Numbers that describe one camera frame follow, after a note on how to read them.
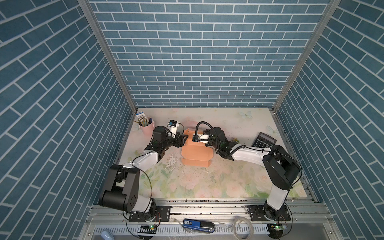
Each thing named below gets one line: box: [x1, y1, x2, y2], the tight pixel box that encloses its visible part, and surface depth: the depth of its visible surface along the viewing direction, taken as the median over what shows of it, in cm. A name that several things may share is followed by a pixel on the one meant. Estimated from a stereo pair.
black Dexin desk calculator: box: [252, 132, 277, 149], surface depth 101 cm
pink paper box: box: [181, 128, 214, 168], surface depth 94 cm
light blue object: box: [101, 229, 115, 240], surface depth 67 cm
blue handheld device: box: [182, 218, 216, 233], surface depth 70 cm
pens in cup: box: [133, 115, 153, 127], surface depth 93 cm
